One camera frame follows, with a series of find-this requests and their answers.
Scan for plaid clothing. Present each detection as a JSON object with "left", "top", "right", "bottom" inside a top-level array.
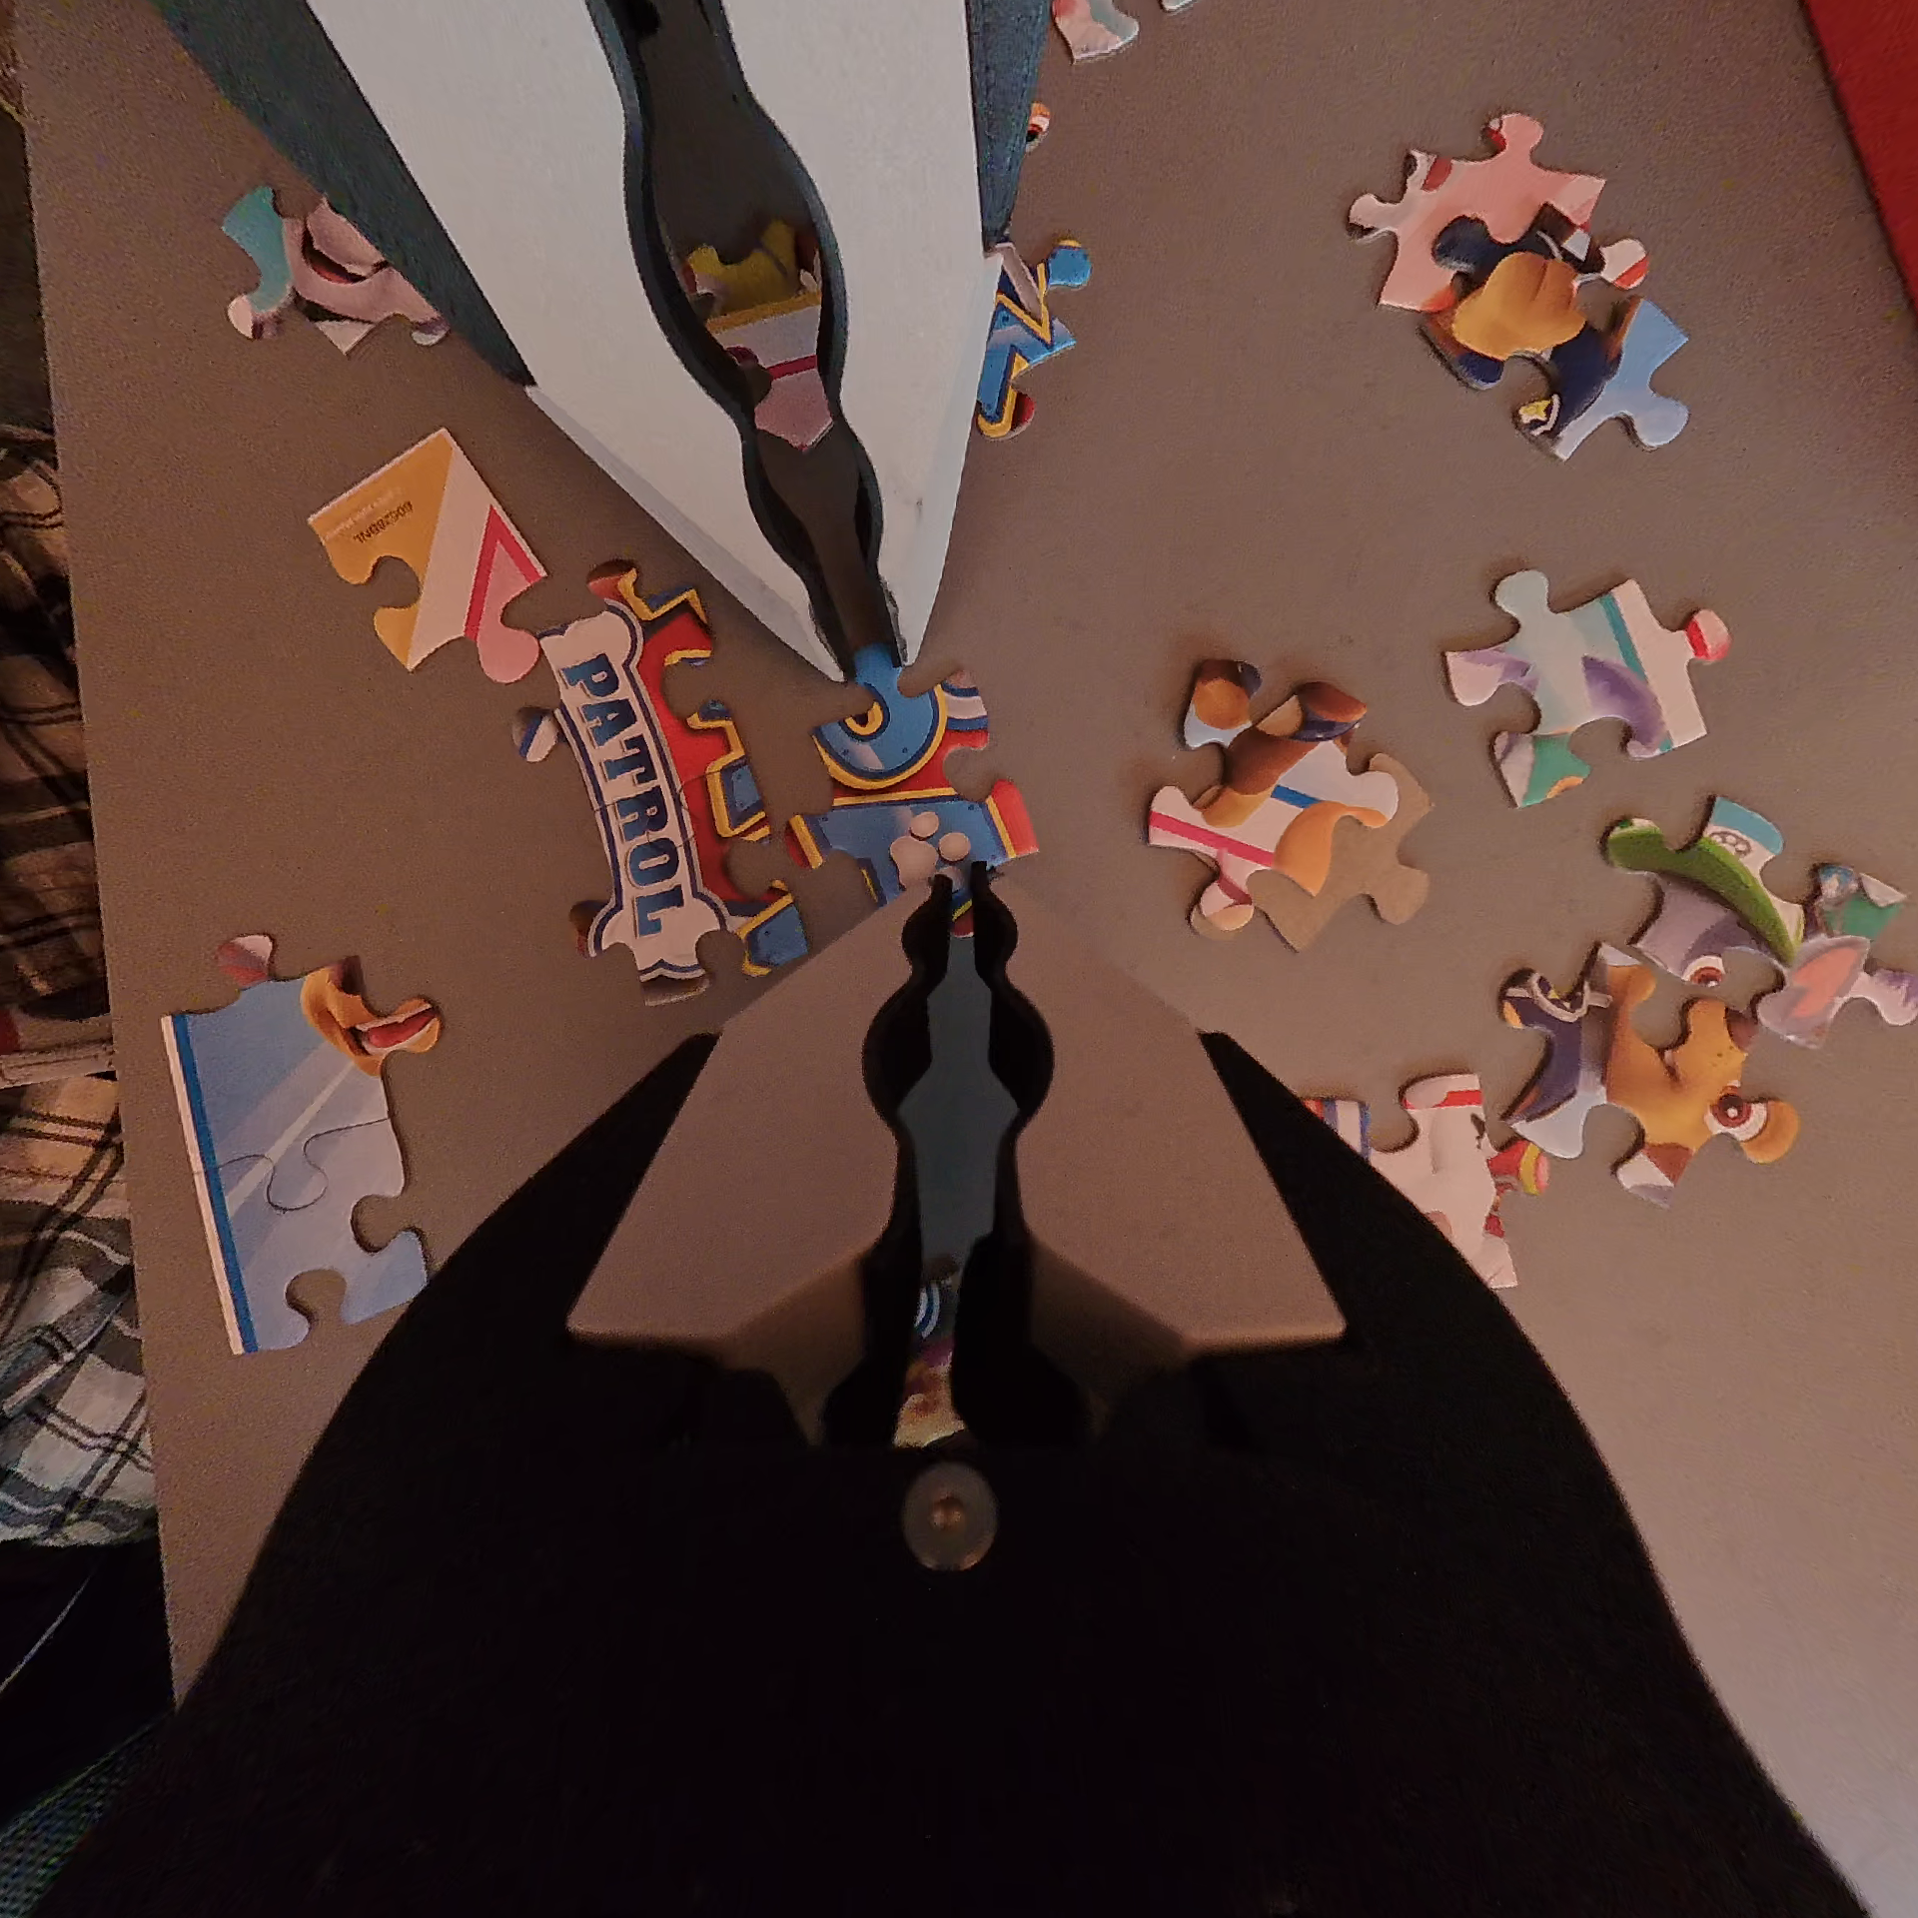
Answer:
[{"left": 0, "top": 424, "right": 162, "bottom": 1549}]

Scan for white purple teal puzzle piece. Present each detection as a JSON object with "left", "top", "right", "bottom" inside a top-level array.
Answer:
[{"left": 1442, "top": 567, "right": 1734, "bottom": 813}]

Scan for orange paw navy puzzle piece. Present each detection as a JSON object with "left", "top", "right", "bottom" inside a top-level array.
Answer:
[{"left": 1417, "top": 220, "right": 1648, "bottom": 395}]

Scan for pink badge puzzle piece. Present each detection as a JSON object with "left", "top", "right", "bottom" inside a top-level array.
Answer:
[{"left": 1345, "top": 110, "right": 1609, "bottom": 315}]

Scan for grey desk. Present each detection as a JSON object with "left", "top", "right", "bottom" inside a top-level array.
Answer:
[{"left": 28, "top": 0, "right": 1918, "bottom": 1918}]

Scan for grey fabric seat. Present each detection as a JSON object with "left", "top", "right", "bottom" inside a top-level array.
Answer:
[{"left": 0, "top": 1698, "right": 173, "bottom": 1874}]

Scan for red puzzle box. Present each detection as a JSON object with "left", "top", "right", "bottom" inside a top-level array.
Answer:
[{"left": 1795, "top": 0, "right": 1918, "bottom": 250}]

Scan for brown dog navy puzzle piece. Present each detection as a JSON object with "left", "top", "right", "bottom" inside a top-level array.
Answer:
[{"left": 1499, "top": 942, "right": 1799, "bottom": 1210}]

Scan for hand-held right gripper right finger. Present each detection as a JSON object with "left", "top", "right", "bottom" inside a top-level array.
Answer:
[{"left": 954, "top": 867, "right": 1347, "bottom": 1451}]

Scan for yellow pink corner puzzle piece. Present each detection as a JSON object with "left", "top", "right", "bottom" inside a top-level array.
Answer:
[{"left": 307, "top": 424, "right": 548, "bottom": 689}]

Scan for blue yellow zigzag puzzle piece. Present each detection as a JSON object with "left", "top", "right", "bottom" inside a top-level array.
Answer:
[{"left": 973, "top": 239, "right": 1093, "bottom": 442}]

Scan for yellow white pink puzzle piece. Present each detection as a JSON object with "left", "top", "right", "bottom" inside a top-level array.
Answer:
[{"left": 680, "top": 216, "right": 834, "bottom": 452}]

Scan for blue puzzle piece navy dog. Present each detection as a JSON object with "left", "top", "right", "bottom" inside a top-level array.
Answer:
[{"left": 1511, "top": 293, "right": 1694, "bottom": 463}]

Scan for PATROL logo puzzle section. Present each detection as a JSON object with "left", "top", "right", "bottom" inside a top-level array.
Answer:
[{"left": 507, "top": 562, "right": 754, "bottom": 816}]

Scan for green purple joined puzzle pieces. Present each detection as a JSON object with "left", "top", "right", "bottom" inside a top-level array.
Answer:
[{"left": 1601, "top": 793, "right": 1918, "bottom": 1050}]

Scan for tan face-down puzzle piece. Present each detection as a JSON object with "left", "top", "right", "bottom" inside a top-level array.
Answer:
[{"left": 1198, "top": 748, "right": 1436, "bottom": 955}]

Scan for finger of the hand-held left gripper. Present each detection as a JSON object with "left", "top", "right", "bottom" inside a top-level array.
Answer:
[
  {"left": 725, "top": 0, "right": 1003, "bottom": 665},
  {"left": 302, "top": 0, "right": 868, "bottom": 683}
]

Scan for white orange brown puzzle piece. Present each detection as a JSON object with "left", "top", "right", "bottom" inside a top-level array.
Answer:
[{"left": 1148, "top": 658, "right": 1404, "bottom": 937}]

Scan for teal husky dog puzzle section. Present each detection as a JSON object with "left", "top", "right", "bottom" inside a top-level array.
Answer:
[{"left": 218, "top": 184, "right": 450, "bottom": 357}]

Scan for blue sky puzzle section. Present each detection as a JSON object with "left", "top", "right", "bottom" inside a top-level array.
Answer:
[{"left": 158, "top": 937, "right": 445, "bottom": 1359}]

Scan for blue paw print puzzle piece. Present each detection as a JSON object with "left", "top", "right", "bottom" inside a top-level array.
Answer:
[{"left": 786, "top": 642, "right": 1039, "bottom": 915}]

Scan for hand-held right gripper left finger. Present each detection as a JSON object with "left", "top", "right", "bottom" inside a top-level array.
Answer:
[{"left": 566, "top": 874, "right": 954, "bottom": 1451}]

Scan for white red-striped puzzle piece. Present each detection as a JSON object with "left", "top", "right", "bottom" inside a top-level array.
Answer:
[{"left": 1300, "top": 1070, "right": 1546, "bottom": 1290}]

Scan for white banner logo puzzle piece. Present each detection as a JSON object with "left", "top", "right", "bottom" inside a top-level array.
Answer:
[{"left": 566, "top": 776, "right": 812, "bottom": 1007}]

